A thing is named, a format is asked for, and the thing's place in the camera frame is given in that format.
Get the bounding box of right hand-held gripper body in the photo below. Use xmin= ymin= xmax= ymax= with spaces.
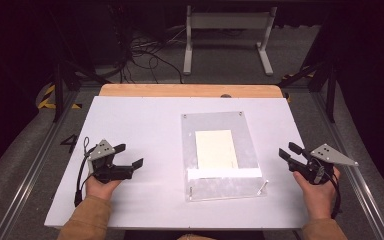
xmin=291 ymin=143 xmax=360 ymax=185

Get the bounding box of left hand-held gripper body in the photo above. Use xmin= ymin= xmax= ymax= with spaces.
xmin=86 ymin=139 xmax=135 ymax=184

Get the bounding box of painting postcard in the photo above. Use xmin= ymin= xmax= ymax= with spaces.
xmin=194 ymin=129 xmax=240 ymax=170

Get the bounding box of clear acrylic photo frame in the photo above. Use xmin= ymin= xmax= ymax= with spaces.
xmin=180 ymin=111 xmax=270 ymax=203

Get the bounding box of person's left hand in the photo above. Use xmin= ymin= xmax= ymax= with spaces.
xmin=85 ymin=174 xmax=124 ymax=202

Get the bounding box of person's right hand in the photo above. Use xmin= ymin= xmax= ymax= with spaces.
xmin=292 ymin=166 xmax=342 ymax=220

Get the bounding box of white board sheet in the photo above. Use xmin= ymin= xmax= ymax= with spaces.
xmin=44 ymin=95 xmax=309 ymax=231

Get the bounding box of black tripod stand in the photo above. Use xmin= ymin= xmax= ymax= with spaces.
xmin=279 ymin=16 xmax=340 ymax=123
xmin=44 ymin=9 xmax=112 ymax=123

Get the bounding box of yellow black floor tape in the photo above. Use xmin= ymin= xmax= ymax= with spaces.
xmin=281 ymin=65 xmax=316 ymax=81
xmin=37 ymin=83 xmax=83 ymax=110

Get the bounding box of wooden table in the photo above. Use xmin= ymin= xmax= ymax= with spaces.
xmin=98 ymin=83 xmax=284 ymax=99

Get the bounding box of person's tan clothing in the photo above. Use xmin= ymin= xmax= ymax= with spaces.
xmin=177 ymin=233 xmax=216 ymax=240

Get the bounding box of white metal stand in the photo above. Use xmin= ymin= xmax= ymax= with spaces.
xmin=183 ymin=4 xmax=278 ymax=77

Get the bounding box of aluminium floor rail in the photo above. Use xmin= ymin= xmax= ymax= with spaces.
xmin=0 ymin=89 xmax=81 ymax=240
xmin=309 ymin=89 xmax=384 ymax=240

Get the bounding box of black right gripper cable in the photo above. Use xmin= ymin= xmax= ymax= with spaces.
xmin=326 ymin=171 xmax=343 ymax=219

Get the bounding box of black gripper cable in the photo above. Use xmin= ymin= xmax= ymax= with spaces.
xmin=74 ymin=136 xmax=95 ymax=208
xmin=326 ymin=171 xmax=343 ymax=219

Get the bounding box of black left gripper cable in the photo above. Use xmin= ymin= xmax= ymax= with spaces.
xmin=74 ymin=136 xmax=95 ymax=208

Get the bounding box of bundle of black floor cables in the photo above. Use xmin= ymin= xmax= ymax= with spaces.
xmin=111 ymin=6 xmax=185 ymax=85

